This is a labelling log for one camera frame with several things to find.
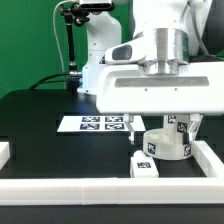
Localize white round stool seat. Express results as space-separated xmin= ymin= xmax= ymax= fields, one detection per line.
xmin=143 ymin=128 xmax=192 ymax=160

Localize grey cable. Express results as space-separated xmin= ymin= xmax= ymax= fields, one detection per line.
xmin=52 ymin=0 xmax=76 ymax=74

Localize white front fence wall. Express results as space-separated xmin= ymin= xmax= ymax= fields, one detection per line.
xmin=0 ymin=178 xmax=224 ymax=205

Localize white marker sheet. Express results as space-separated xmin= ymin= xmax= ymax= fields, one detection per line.
xmin=57 ymin=115 xmax=147 ymax=133

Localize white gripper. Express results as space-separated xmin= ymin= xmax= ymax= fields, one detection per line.
xmin=96 ymin=62 xmax=224 ymax=144

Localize white left fence wall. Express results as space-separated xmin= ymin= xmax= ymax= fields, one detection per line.
xmin=0 ymin=142 xmax=10 ymax=170

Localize white right fence wall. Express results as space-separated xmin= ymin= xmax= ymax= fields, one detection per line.
xmin=192 ymin=141 xmax=224 ymax=178

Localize black cables on table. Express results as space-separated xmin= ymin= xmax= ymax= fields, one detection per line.
xmin=29 ymin=71 xmax=83 ymax=90

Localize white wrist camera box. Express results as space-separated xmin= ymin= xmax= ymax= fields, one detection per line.
xmin=105 ymin=42 xmax=146 ymax=64

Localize white fence wall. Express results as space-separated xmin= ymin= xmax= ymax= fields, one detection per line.
xmin=0 ymin=142 xmax=10 ymax=170
xmin=0 ymin=178 xmax=224 ymax=205
xmin=192 ymin=141 xmax=224 ymax=178

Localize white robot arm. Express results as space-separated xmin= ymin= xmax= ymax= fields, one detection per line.
xmin=96 ymin=0 xmax=224 ymax=145

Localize black camera stand pole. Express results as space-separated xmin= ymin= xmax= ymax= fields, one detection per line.
xmin=60 ymin=3 xmax=89 ymax=71

